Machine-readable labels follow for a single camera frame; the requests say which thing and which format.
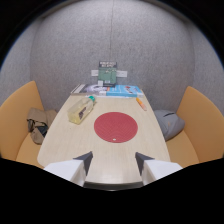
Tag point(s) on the red round silicone mat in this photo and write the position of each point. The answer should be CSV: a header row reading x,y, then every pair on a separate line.
x,y
115,126

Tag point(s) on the white wall socket panel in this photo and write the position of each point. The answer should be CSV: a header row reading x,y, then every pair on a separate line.
x,y
122,73

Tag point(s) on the orange bench seat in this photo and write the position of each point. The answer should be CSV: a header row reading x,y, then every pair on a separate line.
x,y
198,127
20,124

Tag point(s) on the orange left bench seat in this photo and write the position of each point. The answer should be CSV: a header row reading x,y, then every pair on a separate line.
x,y
20,124

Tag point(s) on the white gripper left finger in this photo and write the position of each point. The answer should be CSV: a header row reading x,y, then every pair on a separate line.
x,y
70,169

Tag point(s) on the black and white flat book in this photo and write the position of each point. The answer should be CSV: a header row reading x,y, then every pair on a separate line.
x,y
89,89

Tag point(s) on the orange right bench seat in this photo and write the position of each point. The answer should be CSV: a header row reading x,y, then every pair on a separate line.
x,y
198,127

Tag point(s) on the tan fabric bag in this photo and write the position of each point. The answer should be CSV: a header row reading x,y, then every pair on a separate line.
x,y
39,124

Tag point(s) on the blue flat book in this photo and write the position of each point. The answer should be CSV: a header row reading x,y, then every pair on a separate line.
x,y
124,90

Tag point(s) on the orange marker pen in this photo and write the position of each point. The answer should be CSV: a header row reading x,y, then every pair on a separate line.
x,y
141,103

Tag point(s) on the clear yellow liquid bottle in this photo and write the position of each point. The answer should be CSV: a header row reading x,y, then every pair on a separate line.
x,y
81,109

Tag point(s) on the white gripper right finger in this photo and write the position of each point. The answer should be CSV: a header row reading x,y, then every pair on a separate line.
x,y
156,169

